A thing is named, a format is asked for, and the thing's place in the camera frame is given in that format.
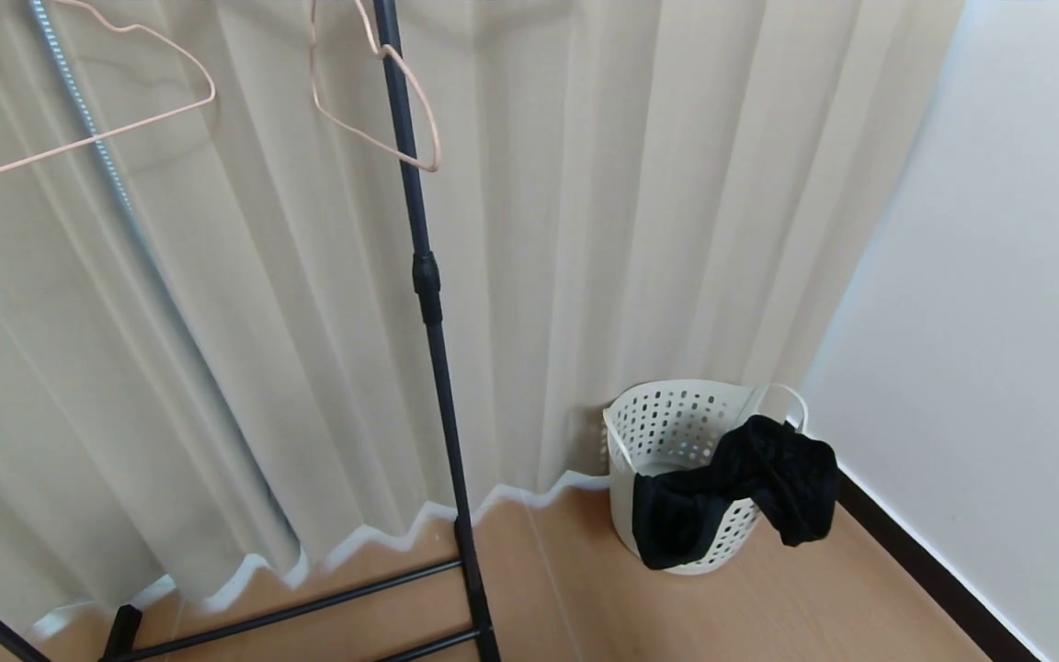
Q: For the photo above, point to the heap of clothes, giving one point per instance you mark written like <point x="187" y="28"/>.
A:
<point x="787" y="478"/>

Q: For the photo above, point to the beige curtain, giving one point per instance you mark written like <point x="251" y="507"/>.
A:
<point x="631" y="184"/>

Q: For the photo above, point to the pink clothes hanger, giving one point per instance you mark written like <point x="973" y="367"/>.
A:
<point x="79" y="144"/>
<point x="313" y="64"/>

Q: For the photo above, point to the white laundry basket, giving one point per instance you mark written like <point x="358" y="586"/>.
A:
<point x="621" y="515"/>

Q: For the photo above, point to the black clothes rack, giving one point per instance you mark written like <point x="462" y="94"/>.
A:
<point x="427" y="285"/>

